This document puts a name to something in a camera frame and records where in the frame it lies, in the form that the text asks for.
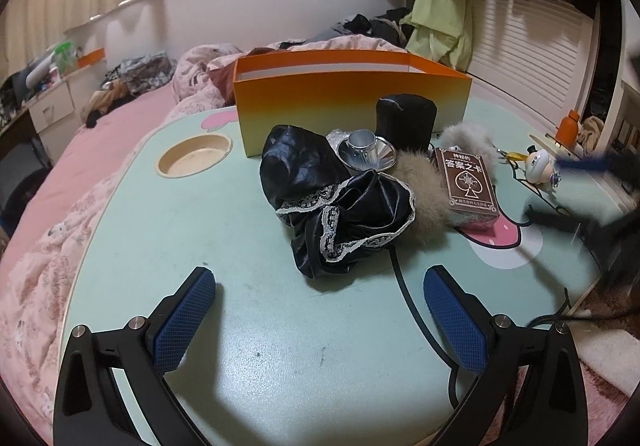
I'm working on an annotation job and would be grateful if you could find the orange and white carton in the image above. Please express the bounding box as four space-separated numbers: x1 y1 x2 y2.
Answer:
77 48 107 68

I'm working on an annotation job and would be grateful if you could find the light green hanging garment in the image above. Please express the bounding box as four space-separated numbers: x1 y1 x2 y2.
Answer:
405 0 473 72

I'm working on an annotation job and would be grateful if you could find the black satin lace cloth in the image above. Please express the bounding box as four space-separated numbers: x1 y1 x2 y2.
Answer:
259 123 417 281

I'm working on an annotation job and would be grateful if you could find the grey fur pompom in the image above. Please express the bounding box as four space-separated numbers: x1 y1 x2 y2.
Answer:
437 123 496 172

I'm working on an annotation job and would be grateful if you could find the patterned clothes pile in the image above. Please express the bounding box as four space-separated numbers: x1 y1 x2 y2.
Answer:
82 54 173 129

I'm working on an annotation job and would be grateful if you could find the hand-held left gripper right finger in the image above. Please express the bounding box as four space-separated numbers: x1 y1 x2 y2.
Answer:
422 265 590 446

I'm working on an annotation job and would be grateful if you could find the brown playing card box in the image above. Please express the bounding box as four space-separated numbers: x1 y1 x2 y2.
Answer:
431 146 501 229

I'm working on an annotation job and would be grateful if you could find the white shelf unit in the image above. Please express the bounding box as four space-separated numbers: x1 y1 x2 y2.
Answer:
607 76 640 207

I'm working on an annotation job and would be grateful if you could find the silver metal cup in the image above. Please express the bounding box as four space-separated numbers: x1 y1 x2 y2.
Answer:
336 129 398 172

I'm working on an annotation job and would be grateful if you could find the black cylindrical container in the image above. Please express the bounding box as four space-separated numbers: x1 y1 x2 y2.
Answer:
375 94 437 154

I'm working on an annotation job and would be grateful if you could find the beige cloth bundle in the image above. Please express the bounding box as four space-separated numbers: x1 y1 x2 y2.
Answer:
577 115 608 152

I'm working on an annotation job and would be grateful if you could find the cartoon print lap table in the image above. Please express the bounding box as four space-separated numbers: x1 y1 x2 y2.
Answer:
60 94 606 446

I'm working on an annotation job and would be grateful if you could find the orange bottle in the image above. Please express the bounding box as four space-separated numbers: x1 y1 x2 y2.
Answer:
557 109 581 144

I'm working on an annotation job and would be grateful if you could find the beige fur pompom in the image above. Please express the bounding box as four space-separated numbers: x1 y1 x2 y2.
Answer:
392 149 451 232

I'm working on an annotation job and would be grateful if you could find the dark clothes pile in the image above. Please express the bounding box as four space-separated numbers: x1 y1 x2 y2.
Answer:
280 6 416 52

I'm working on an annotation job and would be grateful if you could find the green translucent container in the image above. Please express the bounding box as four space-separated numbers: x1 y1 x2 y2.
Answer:
52 41 78 74

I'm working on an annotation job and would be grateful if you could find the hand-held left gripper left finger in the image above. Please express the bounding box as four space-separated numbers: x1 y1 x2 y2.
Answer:
52 266 217 446

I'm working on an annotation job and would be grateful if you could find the pink floral duvet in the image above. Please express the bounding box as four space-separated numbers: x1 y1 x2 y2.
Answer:
172 34 406 114

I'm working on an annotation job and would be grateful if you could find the pink bed sheet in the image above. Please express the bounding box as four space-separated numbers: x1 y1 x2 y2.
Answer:
0 86 181 446

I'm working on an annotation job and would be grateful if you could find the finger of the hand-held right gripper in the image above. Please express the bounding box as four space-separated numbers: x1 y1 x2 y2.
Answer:
552 150 626 176
522 205 608 252

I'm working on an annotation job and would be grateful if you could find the white figurine keychain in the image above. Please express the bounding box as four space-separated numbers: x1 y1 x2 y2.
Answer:
510 143 563 187

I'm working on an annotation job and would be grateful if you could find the white louvered closet door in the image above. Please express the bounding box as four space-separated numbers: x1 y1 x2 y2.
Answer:
470 0 601 127

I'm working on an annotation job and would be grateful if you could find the white drawer cabinet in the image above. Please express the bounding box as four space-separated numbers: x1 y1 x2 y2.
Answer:
27 71 108 137

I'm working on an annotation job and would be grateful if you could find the dusty red pillow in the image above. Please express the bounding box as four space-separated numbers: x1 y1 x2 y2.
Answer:
207 66 238 100

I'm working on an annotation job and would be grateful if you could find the orange gradient cardboard box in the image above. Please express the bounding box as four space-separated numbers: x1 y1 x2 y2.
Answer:
232 50 473 159

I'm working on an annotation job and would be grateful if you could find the black cable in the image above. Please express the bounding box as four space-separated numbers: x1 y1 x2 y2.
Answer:
525 289 601 329

